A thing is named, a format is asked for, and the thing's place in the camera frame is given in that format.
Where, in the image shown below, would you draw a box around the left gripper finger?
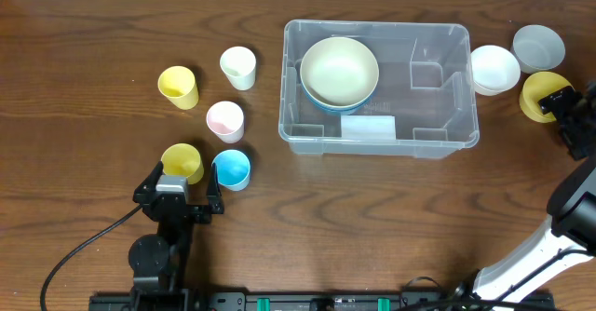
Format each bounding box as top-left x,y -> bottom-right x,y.
135,161 -> 163,195
206,162 -> 224,214

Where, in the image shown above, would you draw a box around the yellow small bowl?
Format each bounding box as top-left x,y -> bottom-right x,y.
519,72 -> 571,123

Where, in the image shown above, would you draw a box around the grey small bowl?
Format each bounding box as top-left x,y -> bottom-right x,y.
511,24 -> 566,74

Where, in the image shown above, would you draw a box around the white small bowl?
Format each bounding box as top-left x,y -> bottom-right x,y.
471,45 -> 522,96

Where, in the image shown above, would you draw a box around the dark blue bowl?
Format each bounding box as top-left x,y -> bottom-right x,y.
307,96 -> 370,115
302,86 -> 375,115

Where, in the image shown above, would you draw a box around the cream large bowl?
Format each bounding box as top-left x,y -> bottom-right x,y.
300,36 -> 380,107

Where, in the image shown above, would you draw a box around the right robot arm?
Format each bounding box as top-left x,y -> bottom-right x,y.
454,78 -> 595,310

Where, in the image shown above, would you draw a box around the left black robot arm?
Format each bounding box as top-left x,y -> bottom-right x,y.
129,162 -> 224,310

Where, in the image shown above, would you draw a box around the clear plastic storage container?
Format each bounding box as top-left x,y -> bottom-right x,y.
278,20 -> 481,159

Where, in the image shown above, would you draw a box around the light blue cup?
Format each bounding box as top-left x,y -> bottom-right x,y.
213,149 -> 251,192

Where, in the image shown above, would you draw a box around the yellow cup lower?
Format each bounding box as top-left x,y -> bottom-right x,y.
161,143 -> 204,184

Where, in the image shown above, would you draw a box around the yellow cup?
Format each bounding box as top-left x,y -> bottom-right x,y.
161,143 -> 204,184
157,66 -> 199,110

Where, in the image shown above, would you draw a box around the pink cup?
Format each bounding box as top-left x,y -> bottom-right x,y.
206,101 -> 245,143

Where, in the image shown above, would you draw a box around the yellow cup upper left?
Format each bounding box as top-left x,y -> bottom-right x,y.
157,66 -> 199,110

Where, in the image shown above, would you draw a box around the pale green cup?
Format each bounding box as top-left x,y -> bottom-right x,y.
220,47 -> 257,90

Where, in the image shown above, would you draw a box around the white label sticker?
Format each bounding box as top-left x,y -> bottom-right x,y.
341,115 -> 396,141

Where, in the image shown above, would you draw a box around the left black cable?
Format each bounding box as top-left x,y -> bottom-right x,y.
39,203 -> 143,311

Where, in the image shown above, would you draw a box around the black cable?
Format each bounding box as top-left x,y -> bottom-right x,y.
400,276 -> 446,294
39,203 -> 143,311

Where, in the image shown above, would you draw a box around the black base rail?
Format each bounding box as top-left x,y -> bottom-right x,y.
88,288 -> 555,311

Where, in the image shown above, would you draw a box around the right black cable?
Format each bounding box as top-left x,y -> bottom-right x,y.
400,276 -> 446,294

